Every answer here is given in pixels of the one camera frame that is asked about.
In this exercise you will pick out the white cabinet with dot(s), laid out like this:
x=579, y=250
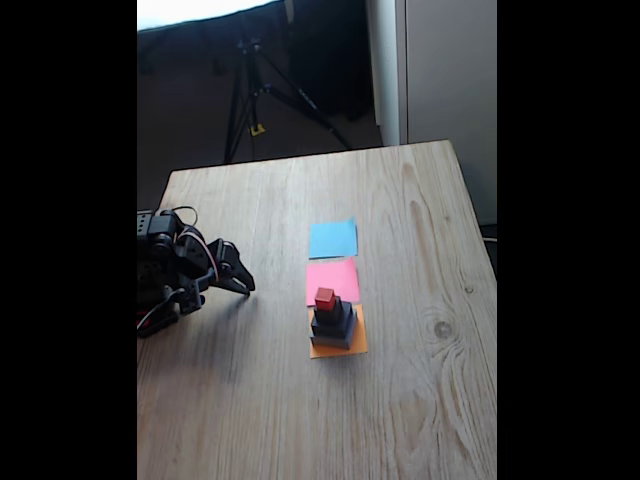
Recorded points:
x=450, y=75

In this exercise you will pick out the blue paper sheet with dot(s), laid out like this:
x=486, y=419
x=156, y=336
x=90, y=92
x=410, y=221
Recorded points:
x=334, y=240

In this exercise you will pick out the medium black block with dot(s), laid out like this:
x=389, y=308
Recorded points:
x=332, y=327

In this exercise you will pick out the yellow tripod tag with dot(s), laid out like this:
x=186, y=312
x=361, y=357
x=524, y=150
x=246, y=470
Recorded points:
x=257, y=130

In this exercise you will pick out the bright white panel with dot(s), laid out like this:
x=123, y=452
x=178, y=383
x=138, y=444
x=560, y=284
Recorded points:
x=200, y=10

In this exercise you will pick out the bare circuit board camera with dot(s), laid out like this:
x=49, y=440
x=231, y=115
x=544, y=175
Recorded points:
x=192, y=297

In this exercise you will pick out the pink paper sheet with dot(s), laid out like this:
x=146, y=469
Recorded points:
x=332, y=275

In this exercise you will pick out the small red cube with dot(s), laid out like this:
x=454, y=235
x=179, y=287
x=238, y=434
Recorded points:
x=325, y=297

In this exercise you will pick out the orange paper sheet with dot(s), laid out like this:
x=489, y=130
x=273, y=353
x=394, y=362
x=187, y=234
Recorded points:
x=361, y=345

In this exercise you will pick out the black tripod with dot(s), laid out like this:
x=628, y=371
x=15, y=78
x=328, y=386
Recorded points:
x=305, y=100

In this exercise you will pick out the large black block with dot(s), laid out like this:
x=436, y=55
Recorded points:
x=332, y=342

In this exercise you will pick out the small black cube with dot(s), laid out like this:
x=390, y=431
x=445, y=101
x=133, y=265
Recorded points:
x=331, y=315

